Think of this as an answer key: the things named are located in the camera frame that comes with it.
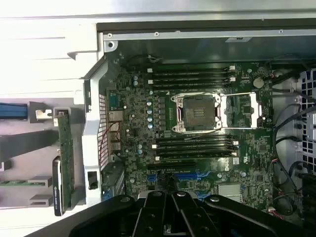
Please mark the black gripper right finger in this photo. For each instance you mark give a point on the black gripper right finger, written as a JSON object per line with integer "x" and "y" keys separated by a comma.
{"x": 197, "y": 222}

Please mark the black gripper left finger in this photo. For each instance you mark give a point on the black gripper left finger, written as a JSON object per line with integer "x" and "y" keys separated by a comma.
{"x": 150, "y": 217}

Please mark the silver chipset heatsink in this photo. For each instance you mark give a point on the silver chipset heatsink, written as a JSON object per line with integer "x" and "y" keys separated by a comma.
{"x": 229, "y": 191}

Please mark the RAM slot white latches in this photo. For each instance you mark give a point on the RAM slot white latches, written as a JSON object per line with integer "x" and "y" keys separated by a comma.
{"x": 192, "y": 80}
{"x": 195, "y": 145}
{"x": 192, "y": 69}
{"x": 195, "y": 157}

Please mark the RAM slot black latches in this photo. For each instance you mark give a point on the RAM slot black latches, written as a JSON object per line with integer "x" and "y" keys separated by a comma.
{"x": 192, "y": 75}
{"x": 192, "y": 86}
{"x": 195, "y": 139}
{"x": 195, "y": 150}

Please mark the thin locking lever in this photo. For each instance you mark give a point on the thin locking lever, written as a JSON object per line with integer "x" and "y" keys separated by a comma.
{"x": 202, "y": 132}

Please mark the green motherboard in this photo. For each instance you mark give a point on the green motherboard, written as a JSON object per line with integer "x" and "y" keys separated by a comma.
{"x": 138, "y": 118}

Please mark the CPU socket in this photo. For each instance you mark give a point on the CPU socket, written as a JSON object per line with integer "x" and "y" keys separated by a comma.
{"x": 197, "y": 112}

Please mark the silver socket cover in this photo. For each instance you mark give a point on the silver socket cover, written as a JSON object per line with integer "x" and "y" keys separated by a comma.
{"x": 225, "y": 108}

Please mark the grey parts rack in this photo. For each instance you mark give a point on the grey parts rack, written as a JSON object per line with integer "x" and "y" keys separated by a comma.
{"x": 37, "y": 181}

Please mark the green RAM stick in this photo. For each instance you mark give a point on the green RAM stick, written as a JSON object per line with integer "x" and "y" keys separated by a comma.
{"x": 14, "y": 183}

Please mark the coin battery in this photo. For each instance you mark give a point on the coin battery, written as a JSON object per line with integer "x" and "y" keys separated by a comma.
{"x": 258, "y": 83}

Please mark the silver drive cage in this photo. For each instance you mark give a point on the silver drive cage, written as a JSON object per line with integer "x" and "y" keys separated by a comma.
{"x": 308, "y": 98}

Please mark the open PC case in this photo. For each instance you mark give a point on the open PC case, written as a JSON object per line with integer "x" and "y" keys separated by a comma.
{"x": 172, "y": 49}

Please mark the hard disk in blue carrier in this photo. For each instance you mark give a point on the hard disk in blue carrier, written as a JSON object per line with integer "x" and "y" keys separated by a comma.
{"x": 12, "y": 111}

